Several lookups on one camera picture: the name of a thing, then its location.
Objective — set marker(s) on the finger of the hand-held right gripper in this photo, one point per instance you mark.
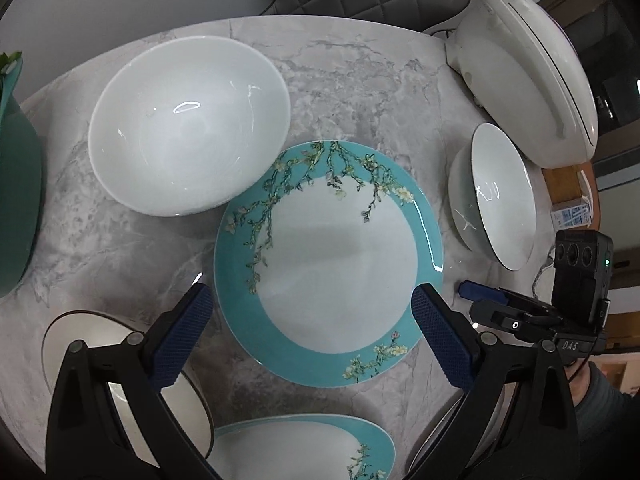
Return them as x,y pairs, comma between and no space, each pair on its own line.
500,316
480,291

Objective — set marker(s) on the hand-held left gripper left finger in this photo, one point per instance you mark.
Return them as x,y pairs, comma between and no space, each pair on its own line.
182,340

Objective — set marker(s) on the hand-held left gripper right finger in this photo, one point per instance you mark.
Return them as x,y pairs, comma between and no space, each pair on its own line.
442,340

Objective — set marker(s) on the small white bowl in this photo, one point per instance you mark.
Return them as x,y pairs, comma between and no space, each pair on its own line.
502,200

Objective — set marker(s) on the teal floral plate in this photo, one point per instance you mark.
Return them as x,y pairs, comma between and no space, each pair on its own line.
290,450
340,255

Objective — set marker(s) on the large white bowl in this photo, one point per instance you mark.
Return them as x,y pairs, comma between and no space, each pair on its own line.
190,125

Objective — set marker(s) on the person's right forearm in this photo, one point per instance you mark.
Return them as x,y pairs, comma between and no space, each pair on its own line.
607,410

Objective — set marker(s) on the blue and white carton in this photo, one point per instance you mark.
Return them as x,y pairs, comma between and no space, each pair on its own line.
570,214

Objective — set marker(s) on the white plate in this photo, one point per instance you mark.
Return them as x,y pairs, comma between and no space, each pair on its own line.
492,412

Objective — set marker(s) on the dark-rimmed cream bowl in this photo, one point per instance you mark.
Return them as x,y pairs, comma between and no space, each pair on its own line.
90,325

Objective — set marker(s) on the white kitchen appliance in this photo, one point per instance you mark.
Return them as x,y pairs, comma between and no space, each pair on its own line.
520,70

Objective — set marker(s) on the teal basin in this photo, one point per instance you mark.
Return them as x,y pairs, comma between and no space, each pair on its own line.
17,185

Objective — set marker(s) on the green vegetables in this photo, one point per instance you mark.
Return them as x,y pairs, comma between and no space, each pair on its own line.
7,62

